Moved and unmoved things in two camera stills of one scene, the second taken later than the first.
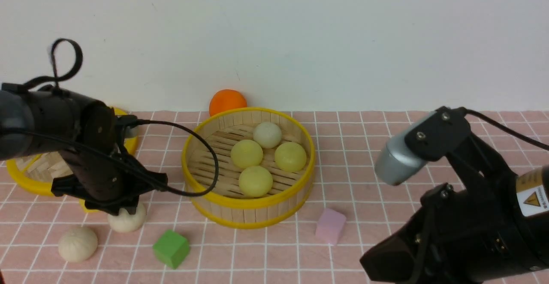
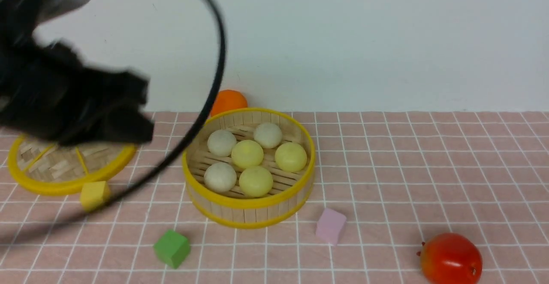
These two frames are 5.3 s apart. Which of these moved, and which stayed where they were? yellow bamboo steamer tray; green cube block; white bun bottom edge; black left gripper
Moved: black left gripper
Stayed: green cube block; white bun bottom edge; yellow bamboo steamer tray
